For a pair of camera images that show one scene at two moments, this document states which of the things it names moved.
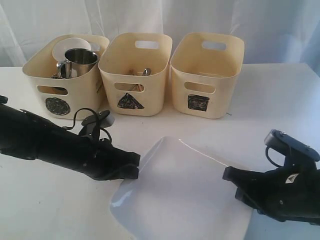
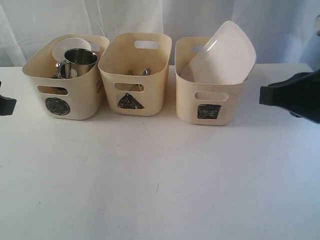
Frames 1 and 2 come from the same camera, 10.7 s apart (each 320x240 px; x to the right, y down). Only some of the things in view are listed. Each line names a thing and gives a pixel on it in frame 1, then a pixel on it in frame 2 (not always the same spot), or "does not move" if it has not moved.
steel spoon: (147, 71) does not move
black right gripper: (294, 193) → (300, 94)
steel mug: (77, 61) does not move
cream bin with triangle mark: (133, 67) does not move
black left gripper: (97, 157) → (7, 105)
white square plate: (180, 193) → (228, 57)
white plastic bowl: (61, 46) does not move
